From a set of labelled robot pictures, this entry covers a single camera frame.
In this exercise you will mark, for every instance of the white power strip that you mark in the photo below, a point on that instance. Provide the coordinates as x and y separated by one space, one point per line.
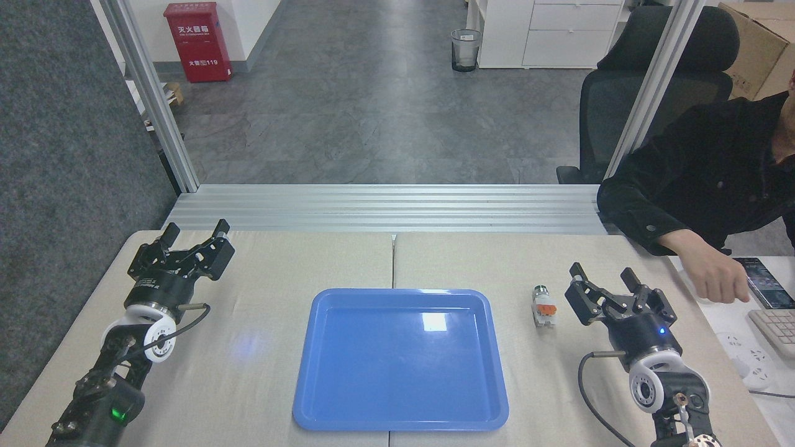
748 360

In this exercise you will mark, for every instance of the grey felt partition panel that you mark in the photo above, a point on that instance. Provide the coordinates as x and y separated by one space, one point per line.
62 186

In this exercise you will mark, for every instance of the white drawer cabinet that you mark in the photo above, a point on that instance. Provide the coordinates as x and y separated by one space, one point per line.
559 34

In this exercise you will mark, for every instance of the grey mesh trash bin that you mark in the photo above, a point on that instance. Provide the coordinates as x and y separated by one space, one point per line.
466 53

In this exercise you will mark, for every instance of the blue plastic tray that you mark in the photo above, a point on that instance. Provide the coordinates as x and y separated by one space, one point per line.
397 372

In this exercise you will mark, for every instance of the silver aluminium post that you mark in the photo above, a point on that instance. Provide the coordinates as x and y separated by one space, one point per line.
155 99
652 87

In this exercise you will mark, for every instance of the small wooden pallet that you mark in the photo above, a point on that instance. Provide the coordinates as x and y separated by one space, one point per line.
175 93

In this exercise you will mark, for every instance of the person's hand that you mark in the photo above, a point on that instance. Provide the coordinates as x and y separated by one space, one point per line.
717 279

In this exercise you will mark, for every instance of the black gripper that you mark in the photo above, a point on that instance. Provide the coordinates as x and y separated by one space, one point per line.
643 335
163 292

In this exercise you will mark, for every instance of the person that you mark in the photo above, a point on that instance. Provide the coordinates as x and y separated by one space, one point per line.
708 174

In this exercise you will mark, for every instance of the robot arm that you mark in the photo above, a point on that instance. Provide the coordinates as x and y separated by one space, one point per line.
674 391
112 397

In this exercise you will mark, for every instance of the black smartphone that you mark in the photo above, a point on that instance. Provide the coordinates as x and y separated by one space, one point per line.
770 285

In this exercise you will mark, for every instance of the white orange switch part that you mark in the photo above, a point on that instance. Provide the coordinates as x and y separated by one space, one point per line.
544 307

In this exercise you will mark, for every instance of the brown cardboard box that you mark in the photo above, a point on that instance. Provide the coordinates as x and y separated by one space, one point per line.
754 56

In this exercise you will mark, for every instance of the black office chair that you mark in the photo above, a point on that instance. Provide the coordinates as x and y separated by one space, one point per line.
615 112

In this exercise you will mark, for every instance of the white keyboard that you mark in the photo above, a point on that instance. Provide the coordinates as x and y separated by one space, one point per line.
776 329

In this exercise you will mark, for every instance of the silver aluminium rail bed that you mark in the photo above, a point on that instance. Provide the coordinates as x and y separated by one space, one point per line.
385 208

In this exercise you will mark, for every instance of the red fire extinguisher box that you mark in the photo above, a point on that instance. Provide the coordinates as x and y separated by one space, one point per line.
197 43

